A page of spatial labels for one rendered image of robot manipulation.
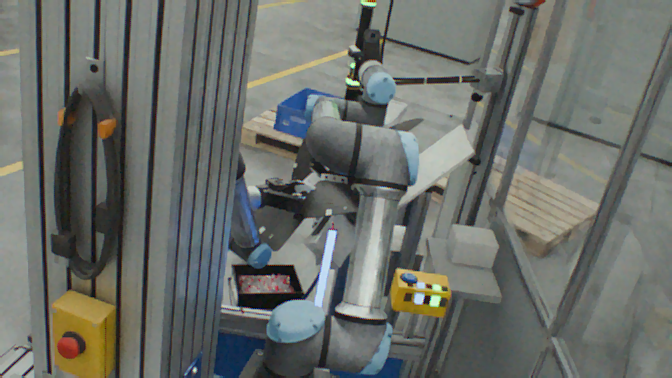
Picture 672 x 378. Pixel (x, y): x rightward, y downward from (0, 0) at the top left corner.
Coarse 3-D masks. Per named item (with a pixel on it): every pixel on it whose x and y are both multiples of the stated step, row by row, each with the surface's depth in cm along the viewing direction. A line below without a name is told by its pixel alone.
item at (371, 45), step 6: (366, 30) 188; (372, 30) 189; (378, 30) 189; (366, 36) 188; (372, 36) 188; (378, 36) 189; (366, 42) 188; (372, 42) 188; (378, 42) 189; (366, 48) 188; (372, 48) 188; (378, 48) 189; (366, 54) 188; (372, 54) 188; (378, 54) 188; (366, 60) 188; (378, 60) 188
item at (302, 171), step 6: (306, 144) 254; (300, 150) 259; (306, 150) 252; (300, 156) 256; (306, 156) 250; (312, 156) 245; (294, 162) 261; (300, 162) 255; (306, 162) 249; (294, 168) 260; (300, 168) 254; (306, 168) 249; (294, 174) 259; (300, 174) 254; (306, 174) 250; (300, 180) 254
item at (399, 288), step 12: (396, 276) 198; (420, 276) 198; (432, 276) 199; (444, 276) 200; (396, 288) 194; (408, 288) 192; (420, 288) 192; (432, 288) 193; (396, 300) 194; (408, 312) 195; (420, 312) 195; (432, 312) 195; (444, 312) 195
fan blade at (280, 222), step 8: (304, 192) 230; (264, 208) 234; (272, 208) 232; (256, 216) 234; (264, 216) 232; (272, 216) 230; (280, 216) 229; (288, 216) 228; (264, 224) 231; (272, 224) 229; (280, 224) 228; (288, 224) 227; (296, 224) 227; (264, 232) 229; (280, 232) 227; (288, 232) 226; (264, 240) 228; (272, 240) 226; (280, 240) 225; (272, 248) 225
